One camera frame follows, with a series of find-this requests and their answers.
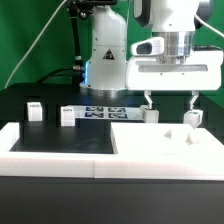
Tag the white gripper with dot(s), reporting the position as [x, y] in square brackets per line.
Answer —
[201, 71]

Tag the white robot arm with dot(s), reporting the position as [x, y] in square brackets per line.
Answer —
[166, 61]

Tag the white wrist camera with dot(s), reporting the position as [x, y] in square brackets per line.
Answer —
[149, 47]

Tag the white U-shaped fence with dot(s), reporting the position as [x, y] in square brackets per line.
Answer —
[43, 164]

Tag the AprilTag base sheet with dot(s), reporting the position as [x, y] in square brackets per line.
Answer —
[103, 112]

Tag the white square tabletop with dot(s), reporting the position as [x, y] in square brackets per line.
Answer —
[156, 142]

